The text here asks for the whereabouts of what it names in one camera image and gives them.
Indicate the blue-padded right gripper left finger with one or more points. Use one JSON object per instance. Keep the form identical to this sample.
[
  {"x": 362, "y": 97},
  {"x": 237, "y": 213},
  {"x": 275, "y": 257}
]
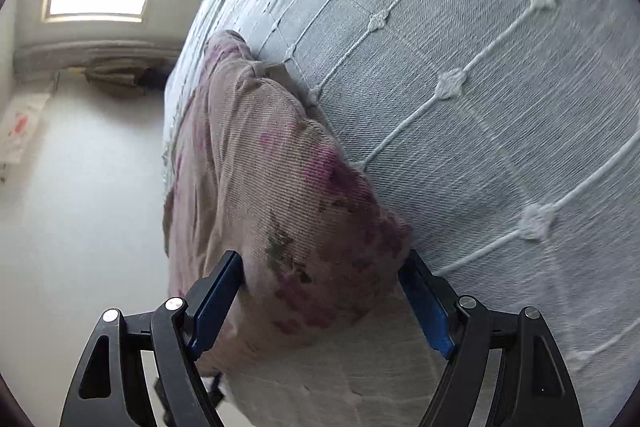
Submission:
[{"x": 109, "y": 386}]

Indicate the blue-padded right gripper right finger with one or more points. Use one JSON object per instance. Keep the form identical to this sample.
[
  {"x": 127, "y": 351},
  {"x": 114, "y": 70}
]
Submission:
[{"x": 533, "y": 386}]

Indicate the pink floral padded jacket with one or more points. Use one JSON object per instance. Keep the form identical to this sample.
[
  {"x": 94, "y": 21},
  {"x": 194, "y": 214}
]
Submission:
[{"x": 252, "y": 172}]

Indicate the grey quilted bedspread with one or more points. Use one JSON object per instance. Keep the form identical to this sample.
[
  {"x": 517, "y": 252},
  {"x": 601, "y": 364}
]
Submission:
[{"x": 505, "y": 132}]

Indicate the grey left curtain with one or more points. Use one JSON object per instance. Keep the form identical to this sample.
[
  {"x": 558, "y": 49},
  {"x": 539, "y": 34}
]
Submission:
[{"x": 30, "y": 62}]

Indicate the wall calendar poster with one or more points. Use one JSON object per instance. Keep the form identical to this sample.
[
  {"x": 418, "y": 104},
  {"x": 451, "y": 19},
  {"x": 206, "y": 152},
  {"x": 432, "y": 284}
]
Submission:
[{"x": 19, "y": 124}]

